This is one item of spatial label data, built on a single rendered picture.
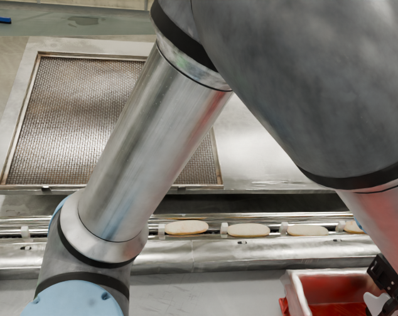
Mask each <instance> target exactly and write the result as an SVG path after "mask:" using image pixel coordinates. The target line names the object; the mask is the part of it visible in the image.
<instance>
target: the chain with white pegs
mask: <svg viewBox="0 0 398 316"><path fill-rule="evenodd" d="M288 226H289V225H288V222H282V223H281V226H280V228H279V230H270V233H287V229H288ZM345 226H346V224H345V222H344V221H339V222H338V224H337V226H336V228H335V229H327V230H328V231H345V230H344V228H345ZM227 230H228V224H227V223H222V225H221V229H220V231H206V232H202V233H197V234H228V233H227ZM20 232H21V235H14V236H13V235H1V236H0V238H47V237H48V235H47V234H41V235H38V234H33V235H30V231H29V229H28V226H22V227H21V230H20ZM149 235H172V234H168V233H166V232H164V224H159V225H158V232H155V233H149Z"/></svg>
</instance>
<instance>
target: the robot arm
mask: <svg viewBox="0 0 398 316"><path fill-rule="evenodd" d="M149 18H150V21H151V24H152V25H153V28H154V31H155V33H156V36H157V39H156V41H155V43H154V45H153V47H152V49H151V52H150V54H149V56H148V58H147V60H146V62H145V64H144V66H143V68H142V70H141V72H140V74H139V76H138V78H137V81H136V83H135V85H134V87H133V89H132V91H131V94H130V96H129V98H128V99H127V102H126V104H125V106H124V108H123V110H122V112H121V114H120V116H119V118H118V120H117V123H116V125H115V127H114V129H113V131H112V133H111V135H110V137H109V139H108V141H107V143H106V145H105V147H104V150H103V152H102V154H101V156H100V158H99V160H98V163H97V165H96V167H95V169H94V171H93V173H92V175H91V177H90V179H89V181H88V183H87V185H86V187H85V188H83V189H80V190H78V191H76V192H75V193H73V194H71V195H69V196H67V197H66V198H65V199H64V200H63V201H62V202H61V203H60V204H59V205H58V206H57V208H56V210H55V212H54V214H53V216H52V217H51V219H50V223H49V226H48V234H47V235H48V238H47V242H46V246H45V252H44V255H43V260H42V264H41V268H40V274H39V277H38V282H37V286H36V290H35V296H34V299H33V301H32V302H30V303H29V304H27V306H26V307H25V308H24V310H23V311H22V312H21V314H20V316H129V291H130V273H131V266H132V264H133V262H134V260H135V259H136V258H137V257H138V255H139V254H140V252H141V251H142V250H143V248H144V246H145V245H146V243H147V240H148V236H149V226H148V219H149V218H150V217H151V215H152V214H153V213H154V211H155V209H156V208H157V207H158V205H159V203H160V202H161V201H162V199H163V198H164V196H165V195H166V193H167V192H168V190H169V189H170V187H171V186H172V185H173V183H174V182H175V180H176V178H177V177H178V176H179V174H180V172H181V171H182V170H183V168H184V167H185V166H186V164H187V162H188V161H189V160H190V158H191V156H192V155H193V154H194V152H195V151H196V149H197V148H198V146H199V145H200V143H201V142H202V140H203V139H204V138H205V136H206V135H207V133H208V131H209V130H210V129H211V128H212V126H213V124H214V123H215V121H216V120H217V119H218V117H219V115H220V114H221V113H222V111H223V110H224V108H225V107H226V105H227V104H228V102H229V101H230V99H231V98H232V97H233V95H234V94H236V95H237V96H238V97H239V99H240V100H241V101H242V102H243V104H244V105H245V106H246V107H247V108H248V109H249V111H250V112H251V113H252V114H253V116H254V117H255V118H256V119H257V120H258V121H259V122H260V124H261V125H262V126H263V127H264V128H265V129H266V130H267V131H268V133H269V134H270V135H271V136H272V138H273V139H274V140H275V141H276V142H277V143H278V144H279V146H280V147H281V148H282V149H283V150H284V151H285V153H287V155H288V156H289V157H290V158H291V160H292V161H293V162H294V163H295V165H296V166H297V167H298V169H299V170H300V171H301V172H302V173H303V174H304V175H305V176H306V177H307V178H308V179H309V180H310V181H312V182H314V183H315V184H317V185H319V186H321V187H324V188H327V189H330V190H334V191H336V193H337V194H338V195H339V196H340V198H341V199H342V201H343V202H344V203H345V204H346V206H347V207H348V209H349V210H350V211H351V212H352V214H353V216H354V219H355V222H356V224H357V226H358V227H359V228H360V229H361V230H363V232H364V233H366V234H368V235H369V236H370V238H371V239H372V241H373V242H374V243H375V245H376V246H377V248H378V249H379V250H380V251H381V253H378V254H377V255H376V257H375V258H374V260H373V261H372V263H371V264H370V266H369V267H368V269H367V271H366V272H367V273H368V274H369V275H370V277H371V278H372V280H373V281H374V283H375V284H376V285H377V286H378V287H379V289H380V290H383V289H384V290H385V291H386V292H387V293H382V294H381V295H380V296H379V297H376V296H374V295H372V294H371V293H369V292H366V293H365V294H364V295H363V299H364V301H365V303H366V305H367V307H368V309H369V310H370V313H371V314H372V316H398V0H154V1H153V4H152V6H151V9H150V11H149ZM375 262H377V263H376V264H375V266H374V268H373V269H372V270H371V268H372V267H373V265H374V263H375Z"/></svg>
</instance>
